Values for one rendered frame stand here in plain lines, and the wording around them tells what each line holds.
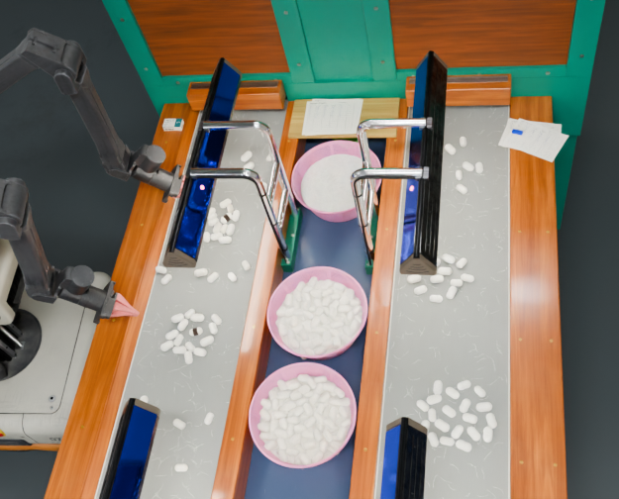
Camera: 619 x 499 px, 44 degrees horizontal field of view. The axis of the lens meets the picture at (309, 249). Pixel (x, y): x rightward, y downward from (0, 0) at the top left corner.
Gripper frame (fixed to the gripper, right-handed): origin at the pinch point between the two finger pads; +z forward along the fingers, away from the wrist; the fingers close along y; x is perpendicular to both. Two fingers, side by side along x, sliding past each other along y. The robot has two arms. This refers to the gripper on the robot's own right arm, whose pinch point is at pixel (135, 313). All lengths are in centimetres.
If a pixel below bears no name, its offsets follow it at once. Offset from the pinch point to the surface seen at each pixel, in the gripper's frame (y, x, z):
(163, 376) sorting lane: -12.2, 4.2, 12.9
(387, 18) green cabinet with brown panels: 81, -58, 30
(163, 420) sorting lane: -23.9, 2.4, 15.2
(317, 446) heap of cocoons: -27, -23, 46
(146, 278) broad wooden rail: 16.0, 10.3, 2.7
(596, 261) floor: 72, -22, 153
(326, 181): 52, -20, 39
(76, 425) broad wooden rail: -27.7, 15.1, -2.9
